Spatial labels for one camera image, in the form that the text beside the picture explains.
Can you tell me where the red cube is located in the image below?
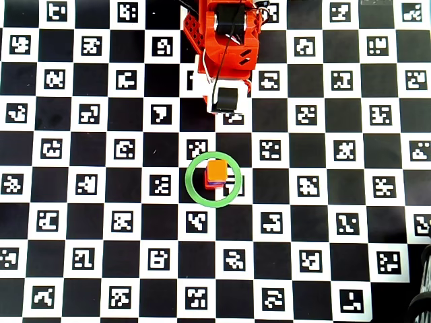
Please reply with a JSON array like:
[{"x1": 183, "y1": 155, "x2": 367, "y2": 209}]
[{"x1": 203, "y1": 168, "x2": 226, "y2": 191}]

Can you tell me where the black white marker checkerboard mat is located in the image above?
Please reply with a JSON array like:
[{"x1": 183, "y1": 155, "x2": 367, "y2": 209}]
[{"x1": 0, "y1": 0, "x2": 431, "y2": 320}]

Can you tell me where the orange cube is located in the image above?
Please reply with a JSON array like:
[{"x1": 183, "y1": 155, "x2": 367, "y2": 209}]
[{"x1": 205, "y1": 159, "x2": 229, "y2": 182}]

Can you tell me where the thin black camera cable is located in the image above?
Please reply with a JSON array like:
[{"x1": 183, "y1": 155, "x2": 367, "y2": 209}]
[{"x1": 209, "y1": 0, "x2": 246, "y2": 105}]

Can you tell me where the green flat ring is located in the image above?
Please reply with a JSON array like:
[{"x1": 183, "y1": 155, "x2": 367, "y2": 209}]
[{"x1": 185, "y1": 151, "x2": 243, "y2": 209}]

